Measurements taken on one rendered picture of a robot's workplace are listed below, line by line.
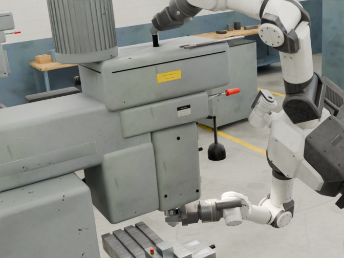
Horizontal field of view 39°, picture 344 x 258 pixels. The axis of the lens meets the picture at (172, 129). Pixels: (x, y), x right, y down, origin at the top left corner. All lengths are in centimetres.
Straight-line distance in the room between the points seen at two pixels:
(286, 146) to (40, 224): 80
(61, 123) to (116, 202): 33
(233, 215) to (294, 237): 226
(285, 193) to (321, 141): 46
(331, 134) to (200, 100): 44
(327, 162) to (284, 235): 255
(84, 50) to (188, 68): 35
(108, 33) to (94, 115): 26
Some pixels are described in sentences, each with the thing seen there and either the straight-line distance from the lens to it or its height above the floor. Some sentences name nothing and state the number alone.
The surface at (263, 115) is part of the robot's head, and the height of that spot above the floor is 161.
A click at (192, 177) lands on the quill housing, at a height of 142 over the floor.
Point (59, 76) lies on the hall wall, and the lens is 841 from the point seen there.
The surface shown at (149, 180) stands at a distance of 165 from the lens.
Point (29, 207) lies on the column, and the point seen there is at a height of 155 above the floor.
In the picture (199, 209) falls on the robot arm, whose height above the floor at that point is 126.
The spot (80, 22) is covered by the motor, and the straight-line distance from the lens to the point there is 148.
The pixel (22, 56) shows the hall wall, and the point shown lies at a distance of 822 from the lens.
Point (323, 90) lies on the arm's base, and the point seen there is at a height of 173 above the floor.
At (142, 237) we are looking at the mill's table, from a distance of 242.
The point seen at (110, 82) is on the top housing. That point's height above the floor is 183.
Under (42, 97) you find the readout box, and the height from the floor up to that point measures 172.
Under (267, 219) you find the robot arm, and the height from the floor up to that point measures 114.
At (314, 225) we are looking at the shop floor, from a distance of 429.
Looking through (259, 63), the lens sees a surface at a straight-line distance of 950.
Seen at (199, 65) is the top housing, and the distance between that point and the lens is 163.
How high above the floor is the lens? 215
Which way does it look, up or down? 19 degrees down
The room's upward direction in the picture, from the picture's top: 5 degrees counter-clockwise
